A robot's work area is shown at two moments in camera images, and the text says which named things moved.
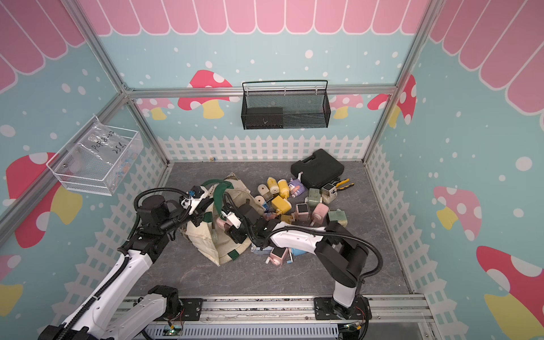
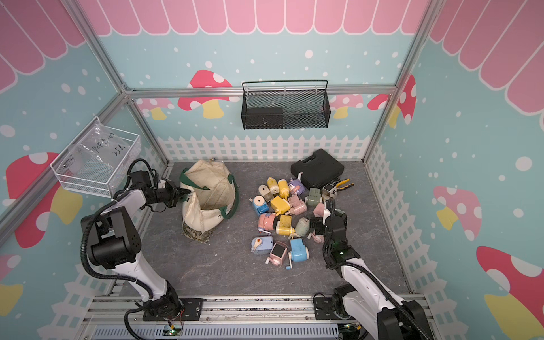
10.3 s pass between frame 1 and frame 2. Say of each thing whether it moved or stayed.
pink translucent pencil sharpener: stayed
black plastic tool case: stayed
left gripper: moved
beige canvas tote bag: moved
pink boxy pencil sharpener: stayed
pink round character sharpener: stayed
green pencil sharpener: stayed
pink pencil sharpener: moved
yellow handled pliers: stayed
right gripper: moved
